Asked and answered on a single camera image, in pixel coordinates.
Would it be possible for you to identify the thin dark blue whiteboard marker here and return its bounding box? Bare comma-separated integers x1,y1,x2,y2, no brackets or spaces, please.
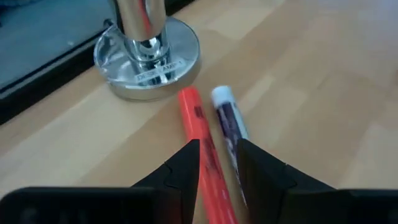
210,85,250,207

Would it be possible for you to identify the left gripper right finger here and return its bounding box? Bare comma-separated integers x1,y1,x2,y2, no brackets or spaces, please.
237,138,338,224

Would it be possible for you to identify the thick orange whiteboard marker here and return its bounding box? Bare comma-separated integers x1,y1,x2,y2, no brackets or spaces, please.
178,86,239,224

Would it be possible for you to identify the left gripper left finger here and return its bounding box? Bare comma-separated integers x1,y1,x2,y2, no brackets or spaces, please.
132,139,200,224

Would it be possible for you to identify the chrome desk lamp white bulb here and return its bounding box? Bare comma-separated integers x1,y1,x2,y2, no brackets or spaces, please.
93,0,202,102

